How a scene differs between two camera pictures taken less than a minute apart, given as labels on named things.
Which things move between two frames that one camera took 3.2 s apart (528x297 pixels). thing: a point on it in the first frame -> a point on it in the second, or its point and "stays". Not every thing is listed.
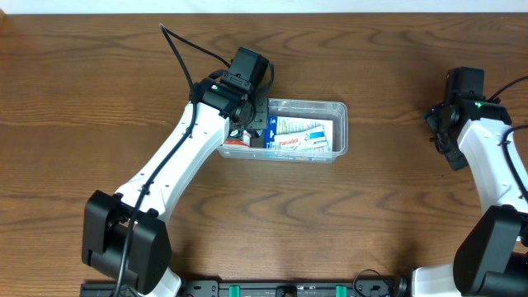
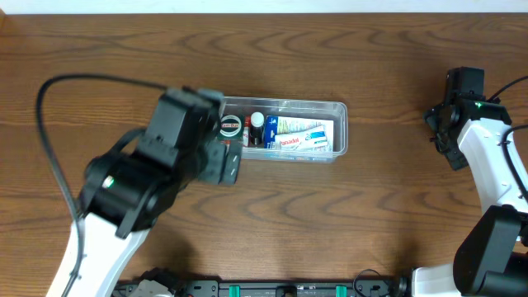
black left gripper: [259, 117] -> [224, 161]
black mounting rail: [267, 288] stays
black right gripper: [454, 157] stays
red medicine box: [245, 141] stays
